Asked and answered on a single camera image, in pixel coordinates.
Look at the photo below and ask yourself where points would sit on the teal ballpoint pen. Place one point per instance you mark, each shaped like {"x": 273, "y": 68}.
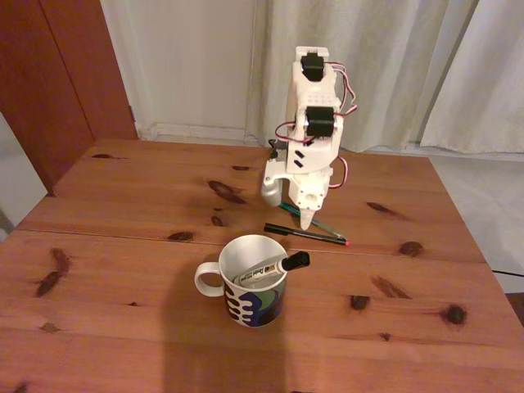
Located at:
{"x": 327, "y": 228}

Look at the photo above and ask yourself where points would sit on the black fineliner pen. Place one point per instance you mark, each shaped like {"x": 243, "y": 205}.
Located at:
{"x": 286, "y": 230}

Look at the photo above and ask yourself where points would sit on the white marker with black cap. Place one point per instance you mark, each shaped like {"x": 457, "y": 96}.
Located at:
{"x": 294, "y": 262}

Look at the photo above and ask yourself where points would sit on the white patterned mug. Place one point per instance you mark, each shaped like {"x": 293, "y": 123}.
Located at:
{"x": 254, "y": 303}

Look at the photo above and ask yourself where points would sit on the white curtain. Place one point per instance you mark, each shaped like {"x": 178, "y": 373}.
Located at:
{"x": 499, "y": 82}
{"x": 389, "y": 41}

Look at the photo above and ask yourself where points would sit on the brown wooden door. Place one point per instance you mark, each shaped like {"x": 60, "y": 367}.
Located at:
{"x": 49, "y": 82}

